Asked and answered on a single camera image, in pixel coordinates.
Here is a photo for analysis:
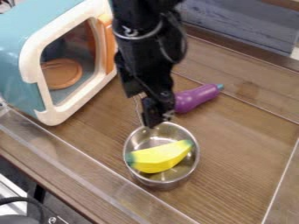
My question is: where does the blue toy microwave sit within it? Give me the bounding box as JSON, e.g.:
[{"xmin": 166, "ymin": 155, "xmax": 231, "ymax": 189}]
[{"xmin": 0, "ymin": 0, "xmax": 118, "ymax": 126}]

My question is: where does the orange microwave turntable plate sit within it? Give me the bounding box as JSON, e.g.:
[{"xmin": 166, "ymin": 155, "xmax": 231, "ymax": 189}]
[{"xmin": 42, "ymin": 59, "xmax": 83, "ymax": 90}]

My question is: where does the purple toy eggplant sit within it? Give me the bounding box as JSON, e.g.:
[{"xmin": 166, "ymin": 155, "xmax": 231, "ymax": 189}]
[{"xmin": 175, "ymin": 84, "xmax": 224, "ymax": 113}]

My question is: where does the yellow toy banana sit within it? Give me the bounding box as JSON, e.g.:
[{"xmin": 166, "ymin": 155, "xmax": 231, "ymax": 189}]
[{"xmin": 126, "ymin": 139, "xmax": 194, "ymax": 173}]

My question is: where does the silver pot with handle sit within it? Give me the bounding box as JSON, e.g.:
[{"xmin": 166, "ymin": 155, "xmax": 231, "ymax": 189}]
[{"xmin": 123, "ymin": 94, "xmax": 202, "ymax": 191}]

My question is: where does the black cable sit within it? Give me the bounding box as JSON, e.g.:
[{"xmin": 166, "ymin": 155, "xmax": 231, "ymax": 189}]
[{"xmin": 0, "ymin": 196, "xmax": 46, "ymax": 224}]

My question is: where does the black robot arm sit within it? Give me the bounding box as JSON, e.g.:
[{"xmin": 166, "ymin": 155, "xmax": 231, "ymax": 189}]
[{"xmin": 110, "ymin": 0, "xmax": 187, "ymax": 128}]

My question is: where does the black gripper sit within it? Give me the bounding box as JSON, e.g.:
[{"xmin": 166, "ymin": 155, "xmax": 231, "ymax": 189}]
[{"xmin": 114, "ymin": 52, "xmax": 176, "ymax": 130}]

